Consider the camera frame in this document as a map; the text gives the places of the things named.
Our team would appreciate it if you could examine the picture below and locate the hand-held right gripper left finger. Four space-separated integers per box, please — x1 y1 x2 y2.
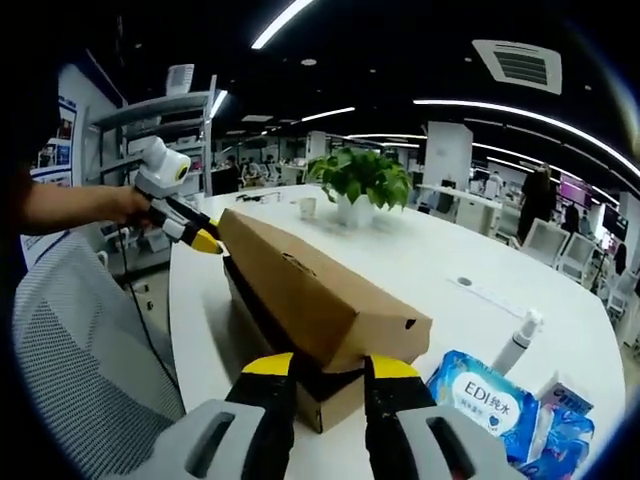
154 352 296 480

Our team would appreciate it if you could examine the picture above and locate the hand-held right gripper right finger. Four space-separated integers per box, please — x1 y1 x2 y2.
362 353 521 480

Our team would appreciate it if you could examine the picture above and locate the blue wet wipes pack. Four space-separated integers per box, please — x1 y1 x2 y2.
427 349 542 464

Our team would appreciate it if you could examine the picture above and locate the brown cardboard shoe box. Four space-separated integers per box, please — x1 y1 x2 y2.
217 208 434 435

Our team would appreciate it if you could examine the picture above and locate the white spray bottle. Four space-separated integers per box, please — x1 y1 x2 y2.
492 308 545 376

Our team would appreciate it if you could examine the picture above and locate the blue tissue pack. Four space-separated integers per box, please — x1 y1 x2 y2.
519 409 596 476

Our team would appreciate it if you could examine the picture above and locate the person's left hand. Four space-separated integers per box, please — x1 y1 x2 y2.
107 187 154 229

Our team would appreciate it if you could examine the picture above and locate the grey metal shelf rack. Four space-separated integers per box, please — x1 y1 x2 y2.
82 74 219 201

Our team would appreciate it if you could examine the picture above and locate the white desk socket panel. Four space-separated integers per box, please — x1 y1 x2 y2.
447 274 526 321

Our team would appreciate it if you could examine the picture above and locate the grey mesh office chair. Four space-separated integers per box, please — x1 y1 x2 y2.
12 234 189 480

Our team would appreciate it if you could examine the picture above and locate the green plant in white pot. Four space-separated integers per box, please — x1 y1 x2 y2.
307 147 414 229

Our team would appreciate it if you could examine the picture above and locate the ceiling light strip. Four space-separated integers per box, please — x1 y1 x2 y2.
413 98 640 179
250 0 314 50

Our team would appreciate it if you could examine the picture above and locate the row of white office chairs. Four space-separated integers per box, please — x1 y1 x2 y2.
514 217 640 321

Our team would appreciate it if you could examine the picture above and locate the purple screen monitor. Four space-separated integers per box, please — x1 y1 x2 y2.
559 172 594 207

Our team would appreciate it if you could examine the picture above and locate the dark screen monitor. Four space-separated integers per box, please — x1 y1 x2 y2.
602 204 629 242

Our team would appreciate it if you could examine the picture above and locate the ceiling air vent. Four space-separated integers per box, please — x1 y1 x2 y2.
472 38 564 97

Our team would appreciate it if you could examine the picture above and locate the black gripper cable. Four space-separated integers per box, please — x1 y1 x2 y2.
117 224 181 396

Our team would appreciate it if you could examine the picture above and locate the wall poster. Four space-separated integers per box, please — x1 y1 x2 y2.
29 64 82 187

